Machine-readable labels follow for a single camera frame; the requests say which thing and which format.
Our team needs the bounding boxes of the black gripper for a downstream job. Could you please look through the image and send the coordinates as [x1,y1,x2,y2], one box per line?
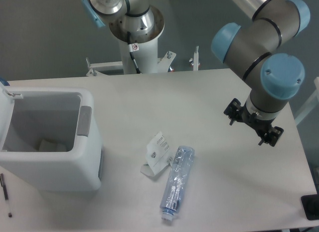
[223,98,284,147]

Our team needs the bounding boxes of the white trash can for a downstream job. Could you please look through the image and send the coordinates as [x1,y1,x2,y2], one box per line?
[0,85,103,191]

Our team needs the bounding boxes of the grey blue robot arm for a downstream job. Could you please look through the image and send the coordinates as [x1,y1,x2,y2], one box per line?
[82,0,311,146]

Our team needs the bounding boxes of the crushed blue plastic bottle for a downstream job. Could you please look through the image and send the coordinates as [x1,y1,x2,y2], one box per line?
[160,146,195,222]

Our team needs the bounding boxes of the black device at table edge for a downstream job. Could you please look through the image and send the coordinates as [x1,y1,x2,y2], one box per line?
[301,194,319,221]

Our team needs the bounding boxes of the white crumpled paper package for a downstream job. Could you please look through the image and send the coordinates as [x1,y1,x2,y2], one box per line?
[140,131,173,178]

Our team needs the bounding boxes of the blue object at left edge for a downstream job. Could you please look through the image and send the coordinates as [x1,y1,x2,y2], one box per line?
[0,77,10,86]

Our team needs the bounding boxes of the black pen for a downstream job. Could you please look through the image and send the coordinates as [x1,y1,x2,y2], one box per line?
[0,173,12,218]

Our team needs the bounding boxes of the white frame at right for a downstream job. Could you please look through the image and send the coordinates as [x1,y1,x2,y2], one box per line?
[295,77,319,126]

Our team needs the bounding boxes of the white metal base frame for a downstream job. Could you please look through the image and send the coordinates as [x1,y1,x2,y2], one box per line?
[86,45,200,77]

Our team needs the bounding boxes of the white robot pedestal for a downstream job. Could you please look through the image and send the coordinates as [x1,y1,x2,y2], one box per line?
[109,5,164,74]

